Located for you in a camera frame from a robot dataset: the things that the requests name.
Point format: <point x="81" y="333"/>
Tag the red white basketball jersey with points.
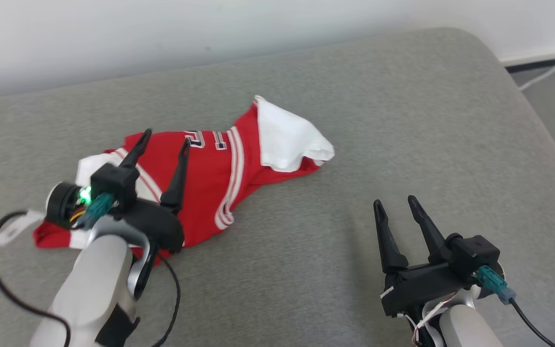
<point x="210" y="168"/>

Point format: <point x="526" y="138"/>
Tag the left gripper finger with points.
<point x="177" y="185"/>
<point x="137" y="152"/>

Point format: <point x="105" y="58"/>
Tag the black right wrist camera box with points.
<point x="472" y="255"/>

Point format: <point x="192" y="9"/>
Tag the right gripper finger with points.
<point x="389" y="246"/>
<point x="430" y="236"/>

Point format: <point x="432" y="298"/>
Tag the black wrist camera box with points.
<point x="472" y="255"/>
<point x="113" y="183"/>

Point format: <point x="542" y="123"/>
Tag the white wall skirting board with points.
<point x="547" y="53"/>

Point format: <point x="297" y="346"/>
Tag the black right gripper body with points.
<point x="422" y="289"/>

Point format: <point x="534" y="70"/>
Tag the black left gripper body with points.
<point x="162" y="226"/>

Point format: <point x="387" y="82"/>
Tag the grey fabric sofa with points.
<point x="403" y="144"/>

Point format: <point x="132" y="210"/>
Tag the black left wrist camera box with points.
<point x="113" y="183"/>

